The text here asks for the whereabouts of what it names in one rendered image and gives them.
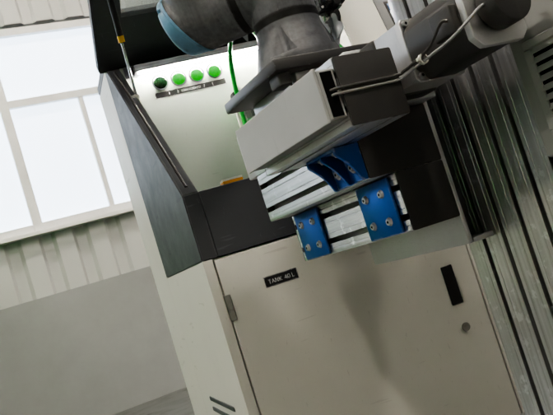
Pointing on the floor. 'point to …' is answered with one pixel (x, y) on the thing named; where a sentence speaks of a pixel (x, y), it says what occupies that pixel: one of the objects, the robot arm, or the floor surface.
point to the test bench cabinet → (215, 390)
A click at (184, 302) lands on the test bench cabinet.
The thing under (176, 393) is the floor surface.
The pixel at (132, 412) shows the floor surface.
